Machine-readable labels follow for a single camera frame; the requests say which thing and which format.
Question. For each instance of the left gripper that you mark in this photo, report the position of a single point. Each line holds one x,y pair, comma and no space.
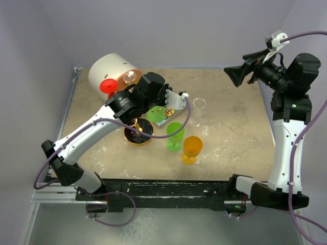
162,102

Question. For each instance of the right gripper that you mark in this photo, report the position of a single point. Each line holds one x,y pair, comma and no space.
238,73

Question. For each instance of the green goblet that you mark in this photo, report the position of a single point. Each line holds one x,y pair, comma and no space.
174,143
156,114

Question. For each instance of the clear wine glass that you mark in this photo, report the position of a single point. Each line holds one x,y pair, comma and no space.
130,77

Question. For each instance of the red plastic goblet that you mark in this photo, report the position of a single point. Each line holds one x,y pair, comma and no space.
108,87

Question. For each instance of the orange plastic goblet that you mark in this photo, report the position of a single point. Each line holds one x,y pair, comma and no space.
192,146

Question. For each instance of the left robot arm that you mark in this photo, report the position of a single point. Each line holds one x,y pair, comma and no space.
118,111

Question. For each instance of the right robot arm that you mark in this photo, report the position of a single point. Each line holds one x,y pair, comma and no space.
292,110

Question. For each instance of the gold wine glass rack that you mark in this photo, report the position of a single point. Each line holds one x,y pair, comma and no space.
141,124

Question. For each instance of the colourful children's book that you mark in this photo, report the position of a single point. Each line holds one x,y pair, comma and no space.
170,113

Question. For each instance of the clear glass on table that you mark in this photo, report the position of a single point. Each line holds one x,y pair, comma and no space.
198,106

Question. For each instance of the white orange cylinder appliance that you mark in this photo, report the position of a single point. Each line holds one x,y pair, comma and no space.
111,66

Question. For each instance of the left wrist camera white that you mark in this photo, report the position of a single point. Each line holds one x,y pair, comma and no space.
175,101

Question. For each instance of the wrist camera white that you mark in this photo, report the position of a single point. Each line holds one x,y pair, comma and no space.
175,101
275,42

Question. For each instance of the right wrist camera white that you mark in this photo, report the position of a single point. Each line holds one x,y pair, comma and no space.
275,42

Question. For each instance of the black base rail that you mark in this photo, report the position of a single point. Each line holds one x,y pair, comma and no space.
176,194

